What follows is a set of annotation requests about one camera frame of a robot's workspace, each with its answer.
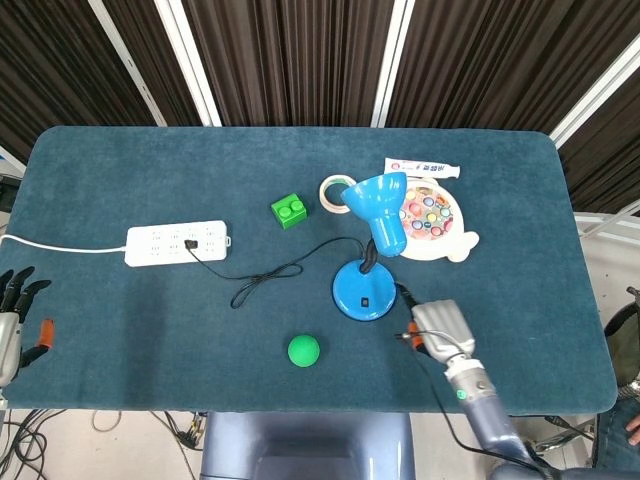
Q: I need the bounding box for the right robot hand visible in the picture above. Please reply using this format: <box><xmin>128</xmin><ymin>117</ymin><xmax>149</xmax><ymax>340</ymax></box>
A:
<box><xmin>394</xmin><ymin>282</ymin><xmax>477</xmax><ymax>367</ymax></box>

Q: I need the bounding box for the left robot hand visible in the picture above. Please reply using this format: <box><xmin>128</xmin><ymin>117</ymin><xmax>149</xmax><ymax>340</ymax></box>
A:
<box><xmin>0</xmin><ymin>266</ymin><xmax>56</xmax><ymax>389</ymax></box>

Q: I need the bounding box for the blue desk lamp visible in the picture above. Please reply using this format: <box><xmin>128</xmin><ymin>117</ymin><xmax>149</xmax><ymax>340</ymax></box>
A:
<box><xmin>332</xmin><ymin>172</ymin><xmax>408</xmax><ymax>322</ymax></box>

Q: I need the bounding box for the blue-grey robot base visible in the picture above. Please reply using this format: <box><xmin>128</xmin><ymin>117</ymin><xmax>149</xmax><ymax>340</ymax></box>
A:
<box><xmin>199</xmin><ymin>411</ymin><xmax>416</xmax><ymax>480</ymax></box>

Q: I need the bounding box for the white fish-shaped toy game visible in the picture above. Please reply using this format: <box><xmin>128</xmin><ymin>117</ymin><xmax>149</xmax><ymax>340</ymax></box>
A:
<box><xmin>398</xmin><ymin>179</ymin><xmax>481</xmax><ymax>263</ymax></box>

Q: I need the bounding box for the green ball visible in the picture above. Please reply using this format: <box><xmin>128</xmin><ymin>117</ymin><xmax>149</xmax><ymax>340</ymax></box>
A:
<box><xmin>287</xmin><ymin>334</ymin><xmax>321</xmax><ymax>369</ymax></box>

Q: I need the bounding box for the white ointment tube box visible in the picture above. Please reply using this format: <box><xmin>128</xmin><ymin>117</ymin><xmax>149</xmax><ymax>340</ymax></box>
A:
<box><xmin>383</xmin><ymin>157</ymin><xmax>462</xmax><ymax>180</ymax></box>

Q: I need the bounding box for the masking tape roll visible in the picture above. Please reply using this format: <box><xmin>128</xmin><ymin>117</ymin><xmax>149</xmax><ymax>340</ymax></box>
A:
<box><xmin>319</xmin><ymin>174</ymin><xmax>357</xmax><ymax>216</ymax></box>

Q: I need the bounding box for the white power strip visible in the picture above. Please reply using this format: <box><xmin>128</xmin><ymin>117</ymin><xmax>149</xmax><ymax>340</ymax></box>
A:
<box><xmin>124</xmin><ymin>220</ymin><xmax>233</xmax><ymax>268</ymax></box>

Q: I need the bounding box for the blue table cloth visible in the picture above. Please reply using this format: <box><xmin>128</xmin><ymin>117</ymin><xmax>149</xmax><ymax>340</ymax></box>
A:
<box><xmin>0</xmin><ymin>125</ymin><xmax>617</xmax><ymax>416</ymax></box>

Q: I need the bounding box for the green toy building block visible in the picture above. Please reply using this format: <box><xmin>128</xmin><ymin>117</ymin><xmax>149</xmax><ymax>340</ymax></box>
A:
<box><xmin>270</xmin><ymin>194</ymin><xmax>309</xmax><ymax>231</ymax></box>

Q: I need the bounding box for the white power strip cable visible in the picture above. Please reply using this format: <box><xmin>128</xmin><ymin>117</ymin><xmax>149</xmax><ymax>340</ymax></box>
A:
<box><xmin>0</xmin><ymin>234</ymin><xmax>129</xmax><ymax>254</ymax></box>

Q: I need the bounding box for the black lamp power cord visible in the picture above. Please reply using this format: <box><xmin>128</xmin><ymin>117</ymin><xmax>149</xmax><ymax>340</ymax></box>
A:
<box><xmin>183</xmin><ymin>236</ymin><xmax>365</xmax><ymax>310</ymax></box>

